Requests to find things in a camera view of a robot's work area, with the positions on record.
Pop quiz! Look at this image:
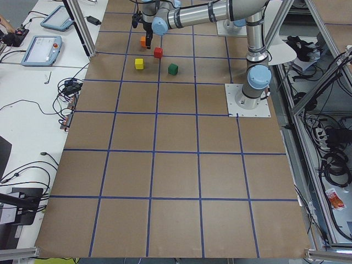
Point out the aluminium frame post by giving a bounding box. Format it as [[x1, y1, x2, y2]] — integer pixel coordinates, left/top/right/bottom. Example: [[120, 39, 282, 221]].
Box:
[[63, 0, 96, 58]]

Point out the near teach pendant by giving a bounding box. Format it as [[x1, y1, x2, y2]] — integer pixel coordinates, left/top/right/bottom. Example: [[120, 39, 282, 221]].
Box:
[[21, 35, 62, 67]]

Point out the far teach pendant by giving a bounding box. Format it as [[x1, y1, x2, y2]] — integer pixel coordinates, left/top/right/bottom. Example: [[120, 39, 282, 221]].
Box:
[[40, 5, 73, 32]]

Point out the orange wooden block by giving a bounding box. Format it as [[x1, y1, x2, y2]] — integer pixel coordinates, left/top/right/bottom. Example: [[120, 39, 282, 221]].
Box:
[[140, 36, 147, 48]]

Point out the white chair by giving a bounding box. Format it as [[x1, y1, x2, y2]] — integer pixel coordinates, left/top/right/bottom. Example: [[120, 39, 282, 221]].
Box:
[[265, 33, 297, 66]]

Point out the green wooden block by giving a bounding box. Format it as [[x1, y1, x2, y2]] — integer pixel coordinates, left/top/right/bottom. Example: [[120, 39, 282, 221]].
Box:
[[168, 63, 179, 76]]

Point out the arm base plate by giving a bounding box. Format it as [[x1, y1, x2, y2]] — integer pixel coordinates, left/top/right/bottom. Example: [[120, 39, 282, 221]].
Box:
[[216, 19, 247, 37], [224, 84, 271, 118]]

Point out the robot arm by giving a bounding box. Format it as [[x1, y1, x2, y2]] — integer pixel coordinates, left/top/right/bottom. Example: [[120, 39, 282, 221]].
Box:
[[132, 0, 272, 109], [223, 19, 246, 31]]

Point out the red wooden block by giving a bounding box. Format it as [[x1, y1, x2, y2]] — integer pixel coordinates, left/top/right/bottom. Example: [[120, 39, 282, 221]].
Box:
[[153, 47, 163, 59]]

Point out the yellow wooden block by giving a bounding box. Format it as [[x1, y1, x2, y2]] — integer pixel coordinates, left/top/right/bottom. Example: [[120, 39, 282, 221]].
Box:
[[134, 58, 144, 70]]

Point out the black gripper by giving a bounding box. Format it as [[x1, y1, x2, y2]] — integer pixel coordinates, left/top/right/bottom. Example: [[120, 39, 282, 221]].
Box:
[[142, 20, 153, 50]]

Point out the black power adapter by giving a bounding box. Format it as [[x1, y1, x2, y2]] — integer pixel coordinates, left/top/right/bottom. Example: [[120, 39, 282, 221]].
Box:
[[86, 16, 101, 25]]

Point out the teach pendant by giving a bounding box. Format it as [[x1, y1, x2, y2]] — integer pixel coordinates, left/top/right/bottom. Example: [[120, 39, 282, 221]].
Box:
[[21, 35, 62, 67], [40, 5, 73, 32]]

